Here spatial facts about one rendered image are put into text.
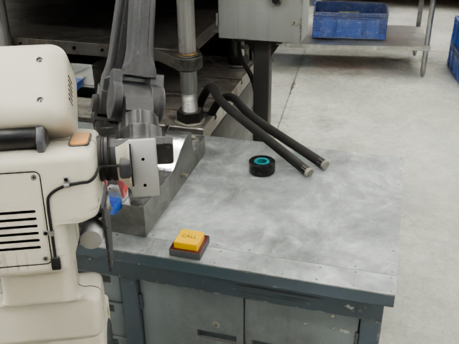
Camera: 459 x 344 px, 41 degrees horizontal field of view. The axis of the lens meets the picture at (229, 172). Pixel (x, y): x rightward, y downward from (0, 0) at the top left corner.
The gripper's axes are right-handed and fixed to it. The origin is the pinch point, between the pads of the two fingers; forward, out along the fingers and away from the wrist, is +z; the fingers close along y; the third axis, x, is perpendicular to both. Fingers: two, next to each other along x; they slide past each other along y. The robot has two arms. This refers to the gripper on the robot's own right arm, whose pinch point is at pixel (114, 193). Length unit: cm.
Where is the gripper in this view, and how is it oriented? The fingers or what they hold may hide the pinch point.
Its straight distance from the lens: 158.0
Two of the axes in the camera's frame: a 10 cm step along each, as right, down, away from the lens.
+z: 0.1, 8.7, 4.8
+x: -2.7, 4.7, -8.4
